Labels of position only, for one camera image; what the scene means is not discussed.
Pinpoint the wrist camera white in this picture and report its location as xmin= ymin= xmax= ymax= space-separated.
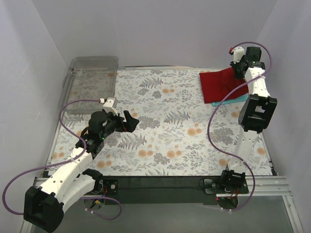
xmin=99 ymin=98 xmax=118 ymax=116
xmin=229 ymin=46 xmax=245 ymax=64

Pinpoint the red t shirt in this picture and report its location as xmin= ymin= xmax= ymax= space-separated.
xmin=199 ymin=67 xmax=245 ymax=103

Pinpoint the clear plastic bin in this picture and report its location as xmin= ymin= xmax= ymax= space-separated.
xmin=58 ymin=56 xmax=119 ymax=115

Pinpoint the folded teal t shirt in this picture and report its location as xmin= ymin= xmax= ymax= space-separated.
xmin=211 ymin=94 xmax=248 ymax=107

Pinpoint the aluminium frame rail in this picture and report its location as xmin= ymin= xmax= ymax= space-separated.
xmin=21 ymin=174 xmax=291 ymax=233

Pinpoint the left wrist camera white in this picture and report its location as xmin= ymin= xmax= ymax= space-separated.
xmin=99 ymin=98 xmax=118 ymax=116

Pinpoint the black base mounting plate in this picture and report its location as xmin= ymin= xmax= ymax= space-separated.
xmin=92 ymin=176 xmax=249 ymax=205

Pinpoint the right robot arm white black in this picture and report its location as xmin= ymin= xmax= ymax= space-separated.
xmin=221 ymin=46 xmax=277 ymax=194

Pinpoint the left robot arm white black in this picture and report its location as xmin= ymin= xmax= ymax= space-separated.
xmin=23 ymin=110 xmax=139 ymax=233

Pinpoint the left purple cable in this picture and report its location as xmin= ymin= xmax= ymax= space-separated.
xmin=2 ymin=98 xmax=122 ymax=220

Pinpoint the purple cable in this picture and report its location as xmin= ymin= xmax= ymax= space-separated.
xmin=207 ymin=41 xmax=273 ymax=212
xmin=2 ymin=98 xmax=122 ymax=220

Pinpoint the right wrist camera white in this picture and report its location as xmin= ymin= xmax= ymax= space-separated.
xmin=229 ymin=46 xmax=245 ymax=64

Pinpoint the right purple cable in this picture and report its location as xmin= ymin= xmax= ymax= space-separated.
xmin=207 ymin=41 xmax=273 ymax=212

